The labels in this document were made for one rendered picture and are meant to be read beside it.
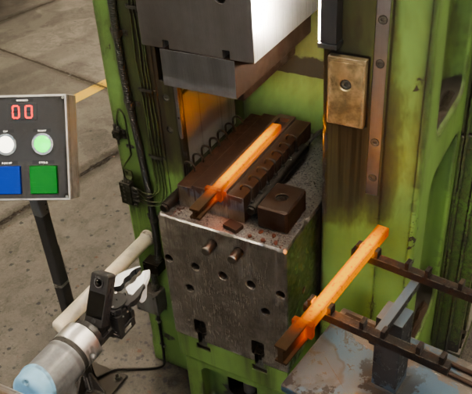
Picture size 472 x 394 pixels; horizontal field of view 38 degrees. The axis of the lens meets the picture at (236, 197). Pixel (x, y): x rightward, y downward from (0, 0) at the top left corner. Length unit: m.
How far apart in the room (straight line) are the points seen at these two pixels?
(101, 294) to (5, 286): 1.79
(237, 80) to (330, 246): 0.57
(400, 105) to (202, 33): 0.47
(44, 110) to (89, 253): 1.44
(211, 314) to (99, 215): 1.58
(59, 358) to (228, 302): 0.67
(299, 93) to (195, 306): 0.70
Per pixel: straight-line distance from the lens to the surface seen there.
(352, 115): 1.62
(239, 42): 1.52
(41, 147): 1.90
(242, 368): 2.10
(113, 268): 2.13
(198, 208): 1.68
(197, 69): 1.61
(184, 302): 2.02
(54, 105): 1.89
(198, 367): 2.23
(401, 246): 1.82
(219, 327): 2.01
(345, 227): 1.83
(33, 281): 3.18
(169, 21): 1.60
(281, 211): 1.71
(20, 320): 3.01
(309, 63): 2.04
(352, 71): 1.57
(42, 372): 1.36
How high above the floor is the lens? 2.00
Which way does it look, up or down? 35 degrees down
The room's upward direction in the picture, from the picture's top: 4 degrees counter-clockwise
